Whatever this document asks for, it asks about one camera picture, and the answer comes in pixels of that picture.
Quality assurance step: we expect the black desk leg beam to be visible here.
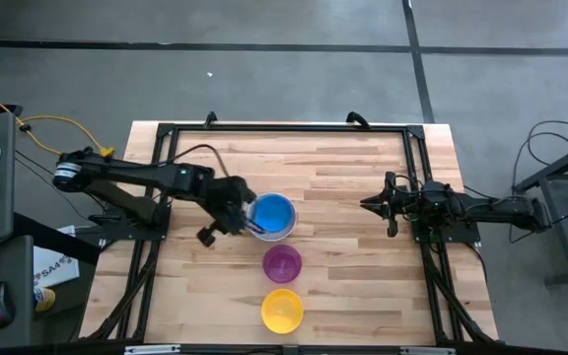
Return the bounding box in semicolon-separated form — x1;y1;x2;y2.
12;211;103;265

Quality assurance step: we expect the yellow cup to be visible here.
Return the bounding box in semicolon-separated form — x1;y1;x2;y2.
34;287;57;314

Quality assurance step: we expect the yellow plastic bowl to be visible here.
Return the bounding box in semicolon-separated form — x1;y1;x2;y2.
260;288;305;335

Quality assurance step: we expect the silver rail bracket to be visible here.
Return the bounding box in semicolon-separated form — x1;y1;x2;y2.
124;344;181;355
399;346;457;355

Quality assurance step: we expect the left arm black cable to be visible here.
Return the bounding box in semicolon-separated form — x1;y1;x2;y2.
168;143;232;179

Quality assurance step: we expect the large white bowl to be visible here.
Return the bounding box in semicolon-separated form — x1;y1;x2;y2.
246;191;298;243

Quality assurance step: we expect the black side table frame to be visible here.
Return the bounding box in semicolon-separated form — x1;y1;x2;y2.
512;135;568;288

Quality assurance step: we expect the blue plastic bowl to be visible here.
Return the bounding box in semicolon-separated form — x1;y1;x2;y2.
252;193;295;235

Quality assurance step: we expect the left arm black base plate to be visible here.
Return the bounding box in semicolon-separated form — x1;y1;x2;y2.
89;202;172;243

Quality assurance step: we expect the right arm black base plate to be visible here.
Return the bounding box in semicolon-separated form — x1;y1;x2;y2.
410;216;481;245

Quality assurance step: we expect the white printed paper sheet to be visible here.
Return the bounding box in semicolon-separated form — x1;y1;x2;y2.
33;225;81;289

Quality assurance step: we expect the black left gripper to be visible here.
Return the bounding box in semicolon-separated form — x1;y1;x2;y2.
196;175;266;249

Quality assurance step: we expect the grey desk surface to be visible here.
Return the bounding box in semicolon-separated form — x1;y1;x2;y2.
0;235;36;349

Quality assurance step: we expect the black gantry beam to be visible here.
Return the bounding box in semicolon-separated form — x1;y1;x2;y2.
0;337;568;355

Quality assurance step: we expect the purple plastic bowl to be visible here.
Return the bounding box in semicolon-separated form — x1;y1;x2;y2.
262;244;304;285

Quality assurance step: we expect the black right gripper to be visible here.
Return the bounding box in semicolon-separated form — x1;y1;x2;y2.
359;170;417;239

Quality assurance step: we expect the black aluminium table frame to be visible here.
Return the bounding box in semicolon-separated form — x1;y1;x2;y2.
79;122;500;346

